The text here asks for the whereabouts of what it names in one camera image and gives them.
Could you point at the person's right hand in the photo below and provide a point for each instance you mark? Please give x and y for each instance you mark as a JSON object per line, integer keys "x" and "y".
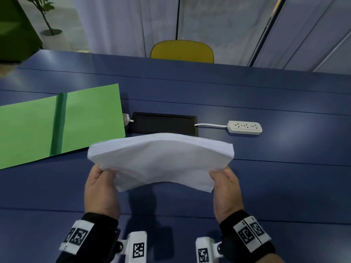
{"x": 227, "y": 194}

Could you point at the person's left hand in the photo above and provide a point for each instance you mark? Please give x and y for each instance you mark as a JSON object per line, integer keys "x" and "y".
{"x": 101, "y": 194}

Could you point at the pile of white papers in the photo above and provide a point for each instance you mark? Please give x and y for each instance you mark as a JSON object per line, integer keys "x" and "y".
{"x": 161, "y": 158}

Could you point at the green folder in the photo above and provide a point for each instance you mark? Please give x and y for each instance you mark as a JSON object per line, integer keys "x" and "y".
{"x": 27, "y": 128}

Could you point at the person's right forearm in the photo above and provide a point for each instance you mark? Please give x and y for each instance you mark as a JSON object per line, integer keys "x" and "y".
{"x": 274, "y": 258}

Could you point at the white power strip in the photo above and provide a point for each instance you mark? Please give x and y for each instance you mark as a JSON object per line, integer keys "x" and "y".
{"x": 244, "y": 127}

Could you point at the yellow chair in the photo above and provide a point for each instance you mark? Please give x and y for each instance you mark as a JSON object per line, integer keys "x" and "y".
{"x": 182, "y": 52}

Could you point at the white plant pot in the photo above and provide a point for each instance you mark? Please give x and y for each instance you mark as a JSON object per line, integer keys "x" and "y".
{"x": 54, "y": 41}

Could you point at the white curtain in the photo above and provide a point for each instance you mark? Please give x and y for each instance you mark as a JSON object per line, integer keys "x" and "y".
{"x": 109, "y": 24}

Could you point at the green sofa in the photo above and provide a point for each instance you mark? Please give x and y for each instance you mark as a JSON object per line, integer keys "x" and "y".
{"x": 16, "y": 32}

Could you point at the green potted plant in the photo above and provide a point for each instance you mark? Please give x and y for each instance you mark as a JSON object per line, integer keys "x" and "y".
{"x": 44, "y": 8}

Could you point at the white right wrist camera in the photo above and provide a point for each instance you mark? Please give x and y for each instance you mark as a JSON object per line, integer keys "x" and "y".
{"x": 204, "y": 252}

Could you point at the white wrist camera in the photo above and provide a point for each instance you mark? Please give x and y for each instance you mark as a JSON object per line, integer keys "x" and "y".
{"x": 204, "y": 252}
{"x": 137, "y": 249}

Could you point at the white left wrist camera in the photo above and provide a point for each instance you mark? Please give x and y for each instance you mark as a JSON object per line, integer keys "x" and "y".
{"x": 137, "y": 249}

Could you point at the thick black partition post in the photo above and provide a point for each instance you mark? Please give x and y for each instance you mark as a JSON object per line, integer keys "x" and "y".
{"x": 267, "y": 31}

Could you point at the thin black partition post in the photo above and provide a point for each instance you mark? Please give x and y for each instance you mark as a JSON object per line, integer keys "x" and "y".
{"x": 177, "y": 19}

